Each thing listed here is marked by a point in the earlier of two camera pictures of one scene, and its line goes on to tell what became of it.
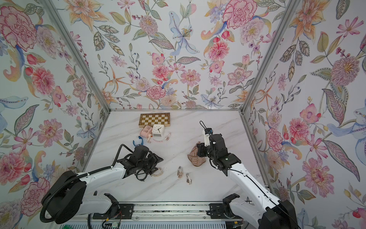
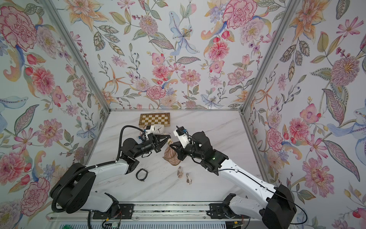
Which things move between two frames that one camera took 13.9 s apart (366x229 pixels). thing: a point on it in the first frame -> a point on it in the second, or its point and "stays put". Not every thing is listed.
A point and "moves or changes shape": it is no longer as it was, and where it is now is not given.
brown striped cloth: x=194 y=157 moves or changes shape
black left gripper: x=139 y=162 -> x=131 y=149
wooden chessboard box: x=149 y=119 stays put
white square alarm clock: x=158 y=130 stays put
